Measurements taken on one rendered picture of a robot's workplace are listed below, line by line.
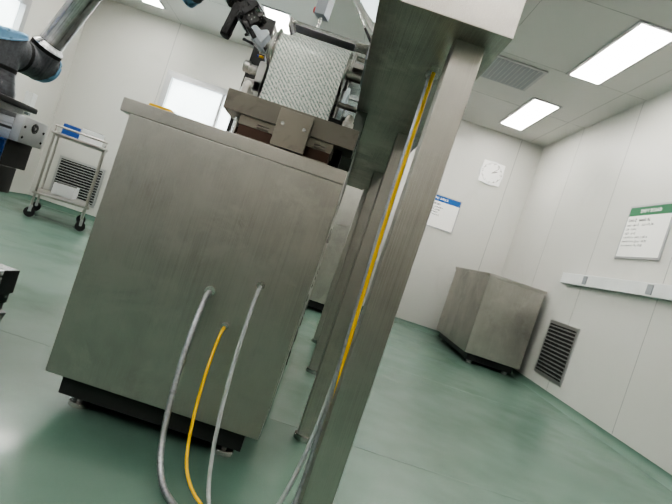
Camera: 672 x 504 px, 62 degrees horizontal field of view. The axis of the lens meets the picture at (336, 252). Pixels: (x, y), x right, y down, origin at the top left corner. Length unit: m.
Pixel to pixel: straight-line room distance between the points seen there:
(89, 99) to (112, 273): 6.64
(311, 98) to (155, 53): 6.31
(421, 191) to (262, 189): 0.63
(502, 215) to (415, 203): 6.68
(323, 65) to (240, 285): 0.78
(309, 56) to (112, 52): 6.49
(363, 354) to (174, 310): 0.71
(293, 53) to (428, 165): 0.95
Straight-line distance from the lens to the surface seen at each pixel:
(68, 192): 6.78
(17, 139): 2.18
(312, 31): 2.30
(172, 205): 1.65
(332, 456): 1.15
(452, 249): 7.58
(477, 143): 7.77
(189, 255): 1.63
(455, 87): 1.14
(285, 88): 1.92
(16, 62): 2.33
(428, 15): 1.12
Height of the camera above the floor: 0.69
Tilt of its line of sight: 1 degrees down
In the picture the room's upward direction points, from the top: 19 degrees clockwise
